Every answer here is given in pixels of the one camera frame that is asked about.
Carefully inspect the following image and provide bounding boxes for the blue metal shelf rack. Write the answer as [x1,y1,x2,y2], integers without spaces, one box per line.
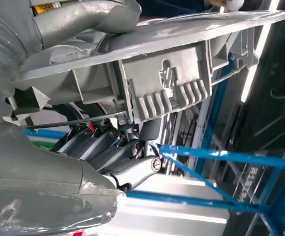
[24,54,285,236]

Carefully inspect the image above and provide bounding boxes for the white panel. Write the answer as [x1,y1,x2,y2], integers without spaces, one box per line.
[83,173,230,236]

